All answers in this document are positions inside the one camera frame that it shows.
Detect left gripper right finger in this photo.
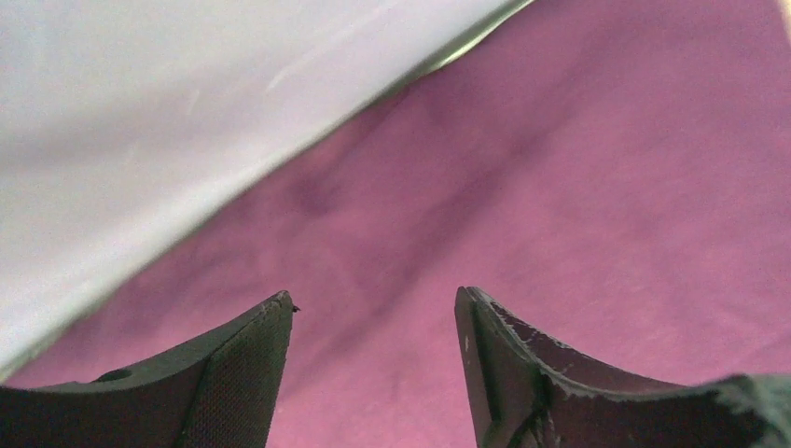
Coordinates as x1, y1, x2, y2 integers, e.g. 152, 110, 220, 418
454, 287, 790, 448

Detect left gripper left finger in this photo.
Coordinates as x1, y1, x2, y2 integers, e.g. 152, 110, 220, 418
1, 291, 296, 447

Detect purple cloth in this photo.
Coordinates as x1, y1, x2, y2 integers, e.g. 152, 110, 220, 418
10, 1, 790, 447

